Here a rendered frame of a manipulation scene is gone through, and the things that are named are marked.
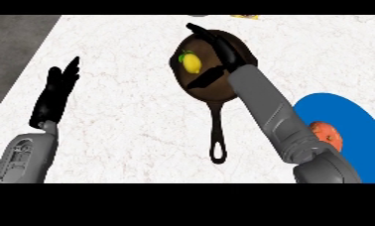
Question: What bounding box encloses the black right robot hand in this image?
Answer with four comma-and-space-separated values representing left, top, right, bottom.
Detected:
185, 22, 249, 90

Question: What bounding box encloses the yellow lemon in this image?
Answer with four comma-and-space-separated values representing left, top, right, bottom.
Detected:
178, 50, 204, 74

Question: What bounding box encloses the blue plate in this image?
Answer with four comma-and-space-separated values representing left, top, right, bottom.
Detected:
291, 92, 375, 184

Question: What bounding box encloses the yellow flat object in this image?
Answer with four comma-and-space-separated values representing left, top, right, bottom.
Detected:
231, 14, 262, 21

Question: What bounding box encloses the dark brown cast-iron pan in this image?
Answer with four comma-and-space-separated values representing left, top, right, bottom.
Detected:
169, 29, 260, 166

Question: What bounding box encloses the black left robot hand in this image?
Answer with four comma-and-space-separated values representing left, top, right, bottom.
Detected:
29, 56, 83, 130

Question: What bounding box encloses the orange-red fruit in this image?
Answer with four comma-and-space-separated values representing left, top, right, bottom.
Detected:
308, 121, 345, 153

